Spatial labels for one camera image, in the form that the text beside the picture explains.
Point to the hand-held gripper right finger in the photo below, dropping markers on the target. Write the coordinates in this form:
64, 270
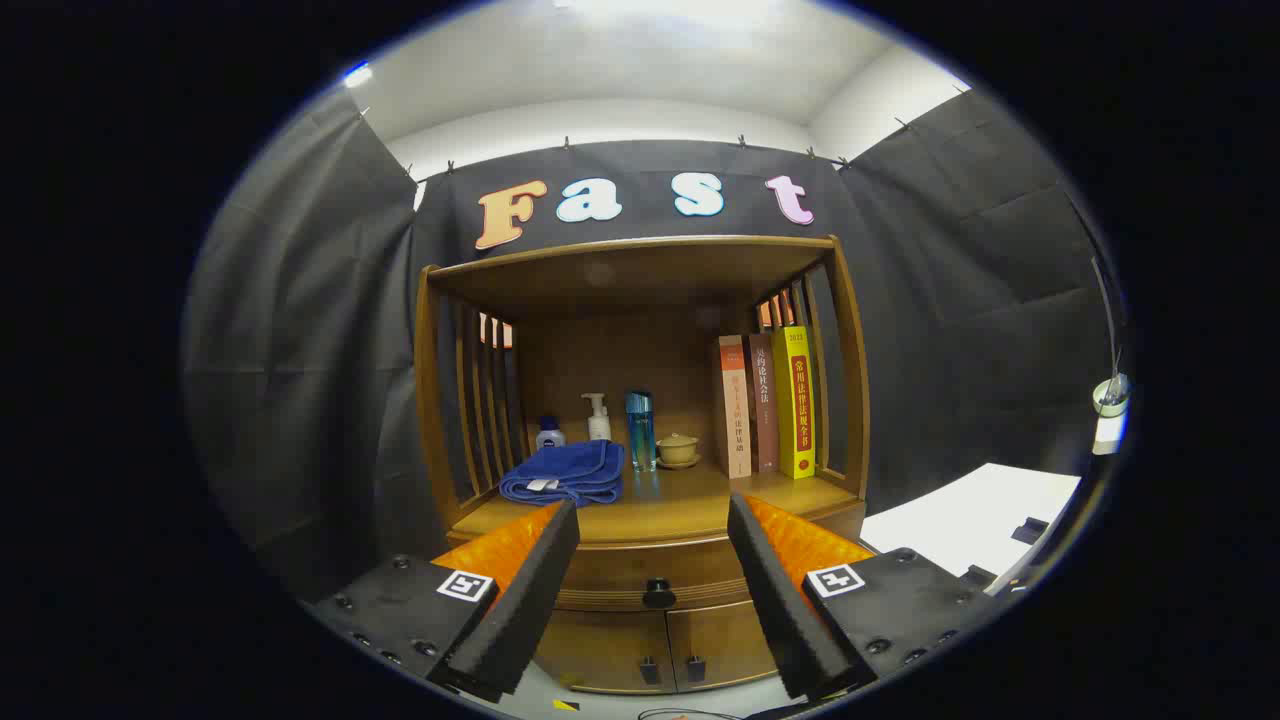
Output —
780, 600

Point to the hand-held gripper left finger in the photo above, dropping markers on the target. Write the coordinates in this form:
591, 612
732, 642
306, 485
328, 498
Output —
530, 600

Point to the brown wooden drawer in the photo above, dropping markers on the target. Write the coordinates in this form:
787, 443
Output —
620, 570

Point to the black round drawer knob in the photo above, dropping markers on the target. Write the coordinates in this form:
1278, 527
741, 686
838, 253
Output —
658, 592

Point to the wooden cabinet door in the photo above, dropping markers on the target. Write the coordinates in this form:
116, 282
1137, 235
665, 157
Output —
725, 640
600, 645

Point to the wooden countertop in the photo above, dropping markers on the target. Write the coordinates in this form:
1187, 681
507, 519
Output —
670, 505

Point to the brown wooden cabinet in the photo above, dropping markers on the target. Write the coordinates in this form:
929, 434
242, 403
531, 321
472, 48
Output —
640, 270

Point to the folded blue towel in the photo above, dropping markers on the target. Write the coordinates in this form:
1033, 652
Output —
570, 470

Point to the small blue-capped lotion bottle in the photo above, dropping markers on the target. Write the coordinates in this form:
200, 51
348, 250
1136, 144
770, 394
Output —
550, 435

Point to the beige lidded tea cup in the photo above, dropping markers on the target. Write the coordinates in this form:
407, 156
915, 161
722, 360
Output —
678, 448

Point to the brown book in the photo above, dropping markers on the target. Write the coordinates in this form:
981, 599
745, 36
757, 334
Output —
763, 410

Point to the white pump bottle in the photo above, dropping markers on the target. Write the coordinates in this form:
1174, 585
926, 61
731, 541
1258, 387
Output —
598, 420

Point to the beige book with orange band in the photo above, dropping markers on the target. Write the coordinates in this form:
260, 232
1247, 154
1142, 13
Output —
735, 410

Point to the white table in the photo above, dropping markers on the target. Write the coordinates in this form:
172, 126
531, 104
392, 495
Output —
960, 520

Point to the small black block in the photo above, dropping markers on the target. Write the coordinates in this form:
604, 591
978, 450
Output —
978, 575
1030, 530

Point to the yellow book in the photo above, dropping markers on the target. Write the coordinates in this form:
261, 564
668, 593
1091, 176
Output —
797, 400

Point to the blue glass bottle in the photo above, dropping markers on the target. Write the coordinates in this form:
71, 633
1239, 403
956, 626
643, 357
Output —
640, 430

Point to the white cylindrical device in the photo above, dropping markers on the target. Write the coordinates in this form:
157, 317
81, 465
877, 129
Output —
1110, 410

